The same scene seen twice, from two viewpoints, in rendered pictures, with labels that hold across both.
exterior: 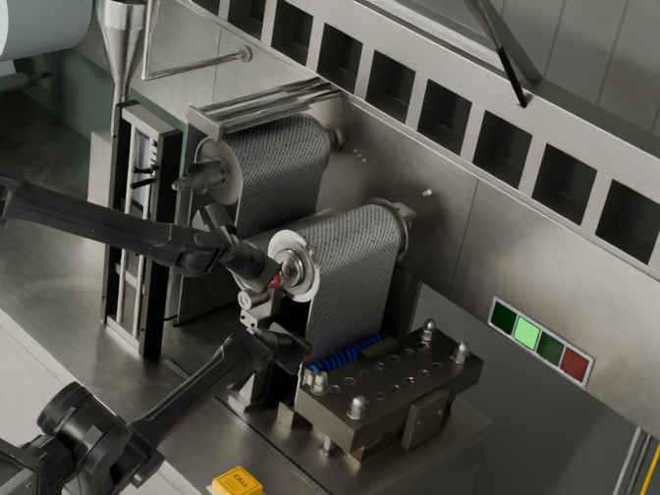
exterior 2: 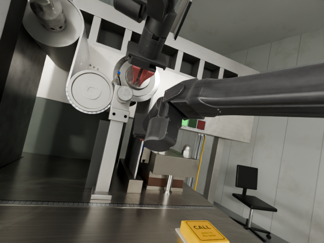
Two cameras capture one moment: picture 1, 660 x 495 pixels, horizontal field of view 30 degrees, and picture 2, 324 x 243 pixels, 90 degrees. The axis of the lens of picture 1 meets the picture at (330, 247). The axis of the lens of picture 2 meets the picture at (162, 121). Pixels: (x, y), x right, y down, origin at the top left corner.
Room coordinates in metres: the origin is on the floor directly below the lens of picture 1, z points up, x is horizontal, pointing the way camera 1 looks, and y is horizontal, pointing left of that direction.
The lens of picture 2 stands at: (1.70, 0.45, 1.10)
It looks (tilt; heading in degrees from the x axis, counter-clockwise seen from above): 3 degrees up; 299
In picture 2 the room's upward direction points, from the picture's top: 12 degrees clockwise
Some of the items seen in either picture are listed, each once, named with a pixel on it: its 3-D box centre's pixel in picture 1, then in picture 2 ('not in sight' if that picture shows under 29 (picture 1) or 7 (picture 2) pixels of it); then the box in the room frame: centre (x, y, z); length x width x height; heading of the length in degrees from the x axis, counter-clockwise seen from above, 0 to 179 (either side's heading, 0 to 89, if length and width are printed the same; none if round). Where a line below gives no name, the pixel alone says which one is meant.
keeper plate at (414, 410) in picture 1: (425, 419); not in sight; (1.99, -0.26, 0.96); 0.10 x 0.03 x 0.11; 140
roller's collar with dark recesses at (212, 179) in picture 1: (208, 175); (49, 13); (2.18, 0.27, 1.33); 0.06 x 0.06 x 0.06; 50
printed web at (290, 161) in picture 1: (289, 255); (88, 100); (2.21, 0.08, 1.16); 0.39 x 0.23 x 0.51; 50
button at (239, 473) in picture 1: (237, 487); (203, 236); (1.75, 0.09, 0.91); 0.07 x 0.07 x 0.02; 50
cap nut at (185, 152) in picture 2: (357, 405); (186, 150); (1.89, -0.11, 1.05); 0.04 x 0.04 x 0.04
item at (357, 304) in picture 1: (346, 321); (138, 125); (2.09, -0.06, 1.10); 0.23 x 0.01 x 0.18; 140
